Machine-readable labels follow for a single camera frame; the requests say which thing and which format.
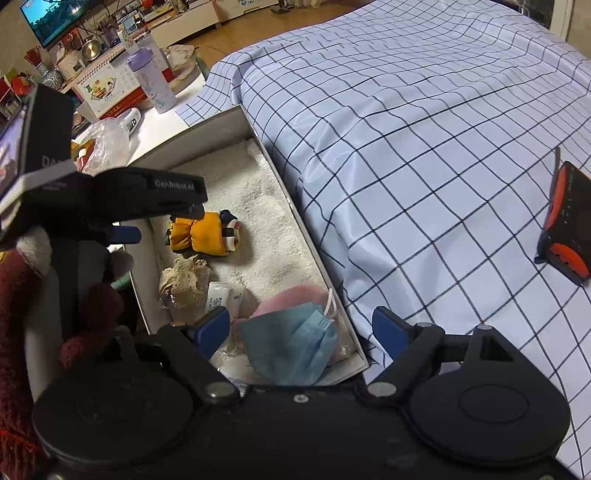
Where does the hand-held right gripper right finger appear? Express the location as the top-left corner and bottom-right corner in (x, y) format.
(362, 305), (527, 407)

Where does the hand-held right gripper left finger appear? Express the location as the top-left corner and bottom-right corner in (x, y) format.
(92, 305), (241, 407)

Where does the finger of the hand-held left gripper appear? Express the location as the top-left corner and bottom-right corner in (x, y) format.
(108, 224), (142, 245)
(168, 203), (206, 222)

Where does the yellow cloth pouch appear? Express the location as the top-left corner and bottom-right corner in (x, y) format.
(167, 210), (242, 257)

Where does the small white tissue pack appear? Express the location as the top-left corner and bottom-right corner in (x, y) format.
(205, 281), (245, 319)

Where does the clear plastic packet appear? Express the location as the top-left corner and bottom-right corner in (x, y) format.
(210, 339), (252, 386)

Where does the beige lace cloth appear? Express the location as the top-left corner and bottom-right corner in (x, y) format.
(159, 256), (211, 319)

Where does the blue face mask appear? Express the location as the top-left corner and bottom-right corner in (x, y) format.
(238, 288), (340, 387)

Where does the white cardboard box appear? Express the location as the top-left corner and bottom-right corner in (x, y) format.
(113, 105), (370, 388)

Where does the clear plastic bag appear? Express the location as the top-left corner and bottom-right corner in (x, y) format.
(81, 119), (132, 176)

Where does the white mug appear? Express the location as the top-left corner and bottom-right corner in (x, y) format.
(117, 107), (141, 137)

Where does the white fluffy towel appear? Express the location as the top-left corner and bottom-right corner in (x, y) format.
(152, 138), (333, 324)

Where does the desk calendar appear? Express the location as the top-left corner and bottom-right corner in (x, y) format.
(74, 60), (139, 118)

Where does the purple water bottle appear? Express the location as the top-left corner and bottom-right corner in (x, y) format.
(127, 44), (178, 114)

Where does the blue and white vase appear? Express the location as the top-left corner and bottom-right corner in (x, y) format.
(39, 62), (63, 90)

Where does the white television console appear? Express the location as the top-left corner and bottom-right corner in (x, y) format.
(143, 4), (220, 47)

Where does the flat screen television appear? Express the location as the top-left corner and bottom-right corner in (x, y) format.
(19, 0), (100, 47)

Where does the blue checked blanket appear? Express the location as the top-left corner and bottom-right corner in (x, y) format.
(175, 0), (591, 480)

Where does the black and orange pouch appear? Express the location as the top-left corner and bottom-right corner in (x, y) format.
(534, 148), (591, 287)

